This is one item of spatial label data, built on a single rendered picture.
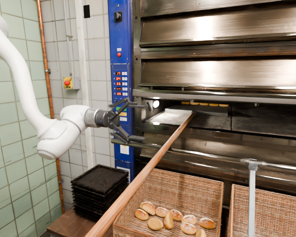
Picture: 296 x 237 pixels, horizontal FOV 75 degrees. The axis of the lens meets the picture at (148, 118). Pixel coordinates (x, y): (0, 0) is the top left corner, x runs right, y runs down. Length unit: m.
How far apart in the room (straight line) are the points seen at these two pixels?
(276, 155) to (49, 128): 1.22
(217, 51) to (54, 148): 1.00
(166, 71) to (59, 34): 0.94
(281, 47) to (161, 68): 0.67
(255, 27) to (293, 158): 0.76
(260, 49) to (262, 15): 0.17
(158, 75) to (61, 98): 0.92
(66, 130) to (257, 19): 1.10
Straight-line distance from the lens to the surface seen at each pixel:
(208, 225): 1.41
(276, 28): 1.27
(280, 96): 1.13
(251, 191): 0.94
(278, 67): 1.28
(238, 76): 1.24
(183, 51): 1.29
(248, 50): 1.26
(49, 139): 0.84
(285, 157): 1.39
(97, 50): 1.57
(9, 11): 1.83
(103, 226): 0.52
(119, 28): 1.44
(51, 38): 1.88
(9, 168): 1.83
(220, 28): 1.27
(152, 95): 1.19
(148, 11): 1.42
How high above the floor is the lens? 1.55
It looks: 14 degrees down
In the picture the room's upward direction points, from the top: straight up
